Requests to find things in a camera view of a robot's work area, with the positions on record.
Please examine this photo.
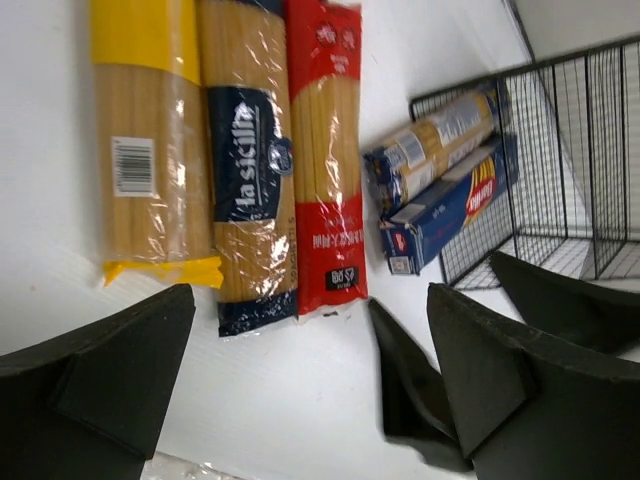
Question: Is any red spaghetti bag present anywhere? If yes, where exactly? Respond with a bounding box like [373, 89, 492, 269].
[286, 1, 368, 316]

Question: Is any blue Barilla spaghetti box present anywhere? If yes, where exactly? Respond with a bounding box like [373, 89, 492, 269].
[379, 133, 519, 275]

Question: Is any black wire mesh shelf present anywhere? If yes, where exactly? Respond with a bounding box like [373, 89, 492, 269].
[439, 32, 639, 291]

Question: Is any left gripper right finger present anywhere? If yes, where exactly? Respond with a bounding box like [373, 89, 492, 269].
[427, 283, 639, 479]

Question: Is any blue clear pasta bag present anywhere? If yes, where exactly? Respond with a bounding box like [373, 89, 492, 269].
[363, 80, 511, 215]

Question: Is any yellow spaghetti bag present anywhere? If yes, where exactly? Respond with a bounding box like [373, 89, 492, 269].
[89, 1, 223, 288]

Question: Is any dark blue la sicilia spaghetti bag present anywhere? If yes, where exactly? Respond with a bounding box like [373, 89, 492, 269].
[196, 1, 298, 337]

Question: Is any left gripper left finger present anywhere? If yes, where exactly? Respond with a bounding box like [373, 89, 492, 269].
[1, 284, 196, 479]

